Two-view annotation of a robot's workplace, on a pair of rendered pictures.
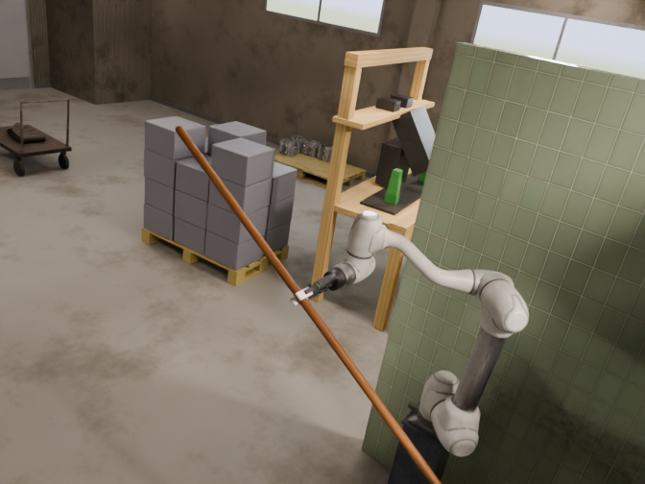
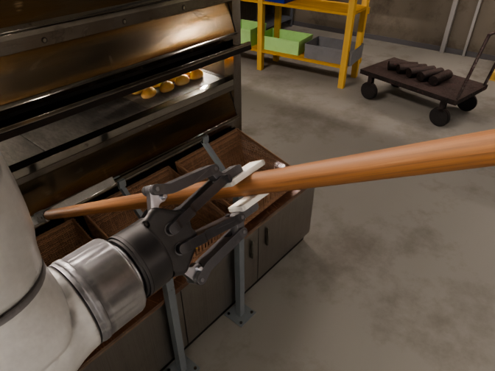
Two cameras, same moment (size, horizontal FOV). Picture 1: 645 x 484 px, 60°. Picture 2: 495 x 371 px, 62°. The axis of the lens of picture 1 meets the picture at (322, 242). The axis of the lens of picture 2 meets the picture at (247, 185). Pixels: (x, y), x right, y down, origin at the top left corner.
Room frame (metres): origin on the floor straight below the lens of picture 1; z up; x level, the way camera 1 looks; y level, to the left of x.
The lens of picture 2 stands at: (2.10, 0.08, 2.11)
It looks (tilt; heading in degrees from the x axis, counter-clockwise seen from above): 36 degrees down; 185
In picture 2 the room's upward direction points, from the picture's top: straight up
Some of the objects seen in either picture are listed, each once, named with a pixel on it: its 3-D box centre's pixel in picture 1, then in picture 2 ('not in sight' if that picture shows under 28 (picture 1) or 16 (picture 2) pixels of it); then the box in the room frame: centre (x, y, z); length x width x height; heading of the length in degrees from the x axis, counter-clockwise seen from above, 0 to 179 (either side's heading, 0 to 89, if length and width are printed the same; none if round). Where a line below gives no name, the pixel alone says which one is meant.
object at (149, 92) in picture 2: not in sight; (146, 71); (-0.33, -0.76, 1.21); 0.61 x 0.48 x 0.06; 54
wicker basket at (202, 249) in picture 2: not in sight; (159, 224); (0.54, -0.51, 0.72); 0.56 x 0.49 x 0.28; 143
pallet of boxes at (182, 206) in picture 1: (219, 193); not in sight; (5.30, 1.12, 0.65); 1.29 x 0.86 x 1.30; 62
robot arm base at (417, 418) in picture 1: (430, 415); not in sight; (2.05, -0.63, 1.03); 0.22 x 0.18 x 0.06; 59
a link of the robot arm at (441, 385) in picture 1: (441, 395); not in sight; (2.03, -0.64, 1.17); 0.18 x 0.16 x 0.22; 11
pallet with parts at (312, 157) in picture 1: (315, 160); not in sight; (8.40, 0.32, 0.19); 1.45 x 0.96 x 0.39; 59
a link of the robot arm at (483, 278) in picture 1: (490, 285); not in sight; (2.00, -0.70, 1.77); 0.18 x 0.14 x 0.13; 101
